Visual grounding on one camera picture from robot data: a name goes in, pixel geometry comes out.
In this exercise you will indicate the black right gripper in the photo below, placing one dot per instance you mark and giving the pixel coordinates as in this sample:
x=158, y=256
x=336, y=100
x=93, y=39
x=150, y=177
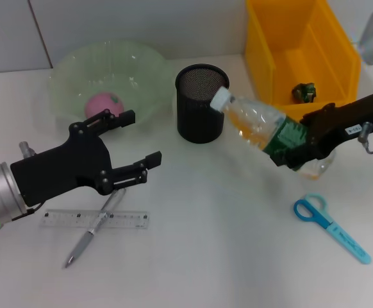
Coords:
x=343, y=128

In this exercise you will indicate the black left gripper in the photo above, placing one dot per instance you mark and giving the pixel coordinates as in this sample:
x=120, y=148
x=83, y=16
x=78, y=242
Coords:
x=61, y=170

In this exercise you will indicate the green plastic wrapper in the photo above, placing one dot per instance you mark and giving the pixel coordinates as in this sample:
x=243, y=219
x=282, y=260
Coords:
x=305, y=93

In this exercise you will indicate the clear green-label plastic bottle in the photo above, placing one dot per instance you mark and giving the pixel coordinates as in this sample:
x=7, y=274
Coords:
x=253, y=118

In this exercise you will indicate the pink toy peach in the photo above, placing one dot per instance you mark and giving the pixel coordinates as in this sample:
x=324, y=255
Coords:
x=100, y=102

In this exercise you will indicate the black mesh pen holder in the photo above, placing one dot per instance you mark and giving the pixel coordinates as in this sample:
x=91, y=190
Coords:
x=196, y=122

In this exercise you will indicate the clear plastic ruler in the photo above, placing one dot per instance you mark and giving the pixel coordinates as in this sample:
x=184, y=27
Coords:
x=125, y=219

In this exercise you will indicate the translucent green fruit plate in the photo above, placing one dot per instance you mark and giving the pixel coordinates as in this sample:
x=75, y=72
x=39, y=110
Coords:
x=77, y=73

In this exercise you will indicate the blue scissors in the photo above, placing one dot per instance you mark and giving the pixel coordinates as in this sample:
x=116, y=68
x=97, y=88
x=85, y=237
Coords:
x=343, y=239

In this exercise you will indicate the grey ballpoint pen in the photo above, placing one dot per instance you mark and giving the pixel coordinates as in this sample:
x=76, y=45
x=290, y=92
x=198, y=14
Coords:
x=80, y=245

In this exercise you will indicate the yellow plastic bin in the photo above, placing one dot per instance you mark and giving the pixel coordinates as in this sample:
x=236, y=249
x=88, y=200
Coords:
x=318, y=48

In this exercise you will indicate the silver left gripper connector stub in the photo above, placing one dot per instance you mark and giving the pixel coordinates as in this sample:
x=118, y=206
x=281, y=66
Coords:
x=26, y=149

